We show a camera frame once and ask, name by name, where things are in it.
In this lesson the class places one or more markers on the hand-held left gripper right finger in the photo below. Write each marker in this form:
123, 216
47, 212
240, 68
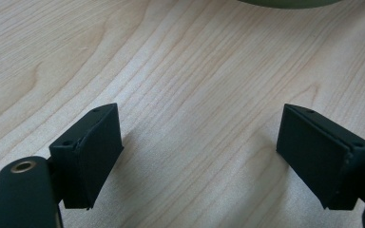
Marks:
320, 155

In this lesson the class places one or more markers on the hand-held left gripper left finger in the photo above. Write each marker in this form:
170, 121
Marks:
90, 158

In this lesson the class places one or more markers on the green ribbed bin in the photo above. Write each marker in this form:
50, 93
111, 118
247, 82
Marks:
290, 3

